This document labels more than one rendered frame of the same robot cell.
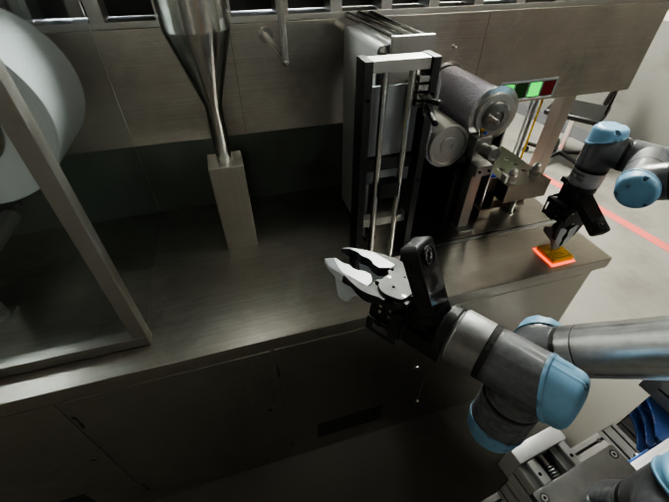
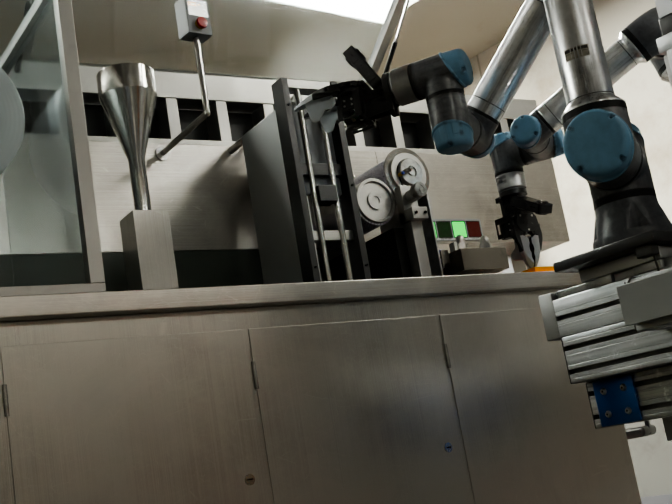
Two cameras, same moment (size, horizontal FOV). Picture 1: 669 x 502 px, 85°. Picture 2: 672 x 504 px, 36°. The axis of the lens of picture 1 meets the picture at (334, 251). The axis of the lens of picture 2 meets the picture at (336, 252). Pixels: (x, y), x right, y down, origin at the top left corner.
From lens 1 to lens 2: 1.95 m
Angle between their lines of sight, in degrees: 56
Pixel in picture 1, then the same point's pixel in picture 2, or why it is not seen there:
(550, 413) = (450, 59)
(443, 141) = (368, 195)
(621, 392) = not seen: outside the picture
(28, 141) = (74, 59)
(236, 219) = (158, 277)
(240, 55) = not seen: hidden behind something
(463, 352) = (398, 71)
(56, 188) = (78, 95)
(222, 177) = (146, 220)
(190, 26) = (134, 80)
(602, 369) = (491, 85)
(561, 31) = (456, 174)
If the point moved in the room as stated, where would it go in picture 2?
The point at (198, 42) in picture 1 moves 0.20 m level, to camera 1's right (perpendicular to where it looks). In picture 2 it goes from (138, 92) to (221, 87)
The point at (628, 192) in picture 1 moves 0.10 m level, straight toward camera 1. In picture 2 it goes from (519, 130) to (506, 121)
